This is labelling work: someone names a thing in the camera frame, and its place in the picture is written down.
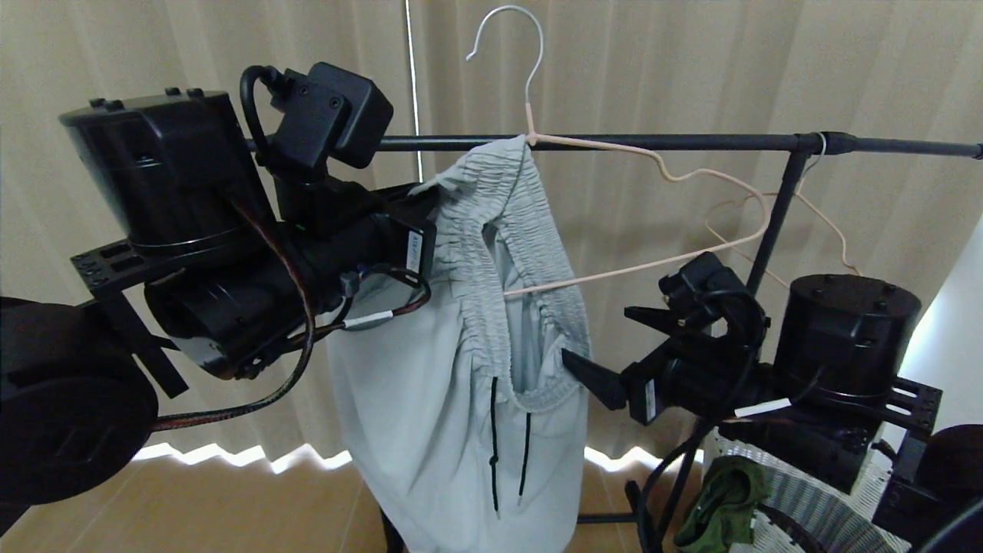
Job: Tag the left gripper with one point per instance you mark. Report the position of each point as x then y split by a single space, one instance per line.
253 307

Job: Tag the white laundry basket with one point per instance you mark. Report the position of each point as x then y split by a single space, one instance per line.
814 507

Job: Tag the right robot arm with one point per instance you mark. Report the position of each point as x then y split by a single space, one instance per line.
845 330

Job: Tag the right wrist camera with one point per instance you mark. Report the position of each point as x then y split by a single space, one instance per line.
695 280

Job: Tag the pale grey shorts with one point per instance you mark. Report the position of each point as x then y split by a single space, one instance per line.
430 384

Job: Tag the black clothes rack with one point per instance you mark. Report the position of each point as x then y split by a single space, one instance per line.
614 142

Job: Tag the beige curtain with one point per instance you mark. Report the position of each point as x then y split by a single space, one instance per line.
691 61

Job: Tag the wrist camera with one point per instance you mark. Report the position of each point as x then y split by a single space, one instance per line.
695 280
338 115

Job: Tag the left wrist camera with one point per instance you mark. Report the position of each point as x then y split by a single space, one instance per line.
338 115

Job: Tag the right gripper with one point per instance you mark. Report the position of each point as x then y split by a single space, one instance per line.
691 384

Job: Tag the green garment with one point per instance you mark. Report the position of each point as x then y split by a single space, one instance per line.
722 507

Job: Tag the pink clothes hanger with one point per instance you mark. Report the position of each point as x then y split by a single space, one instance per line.
614 268
843 244

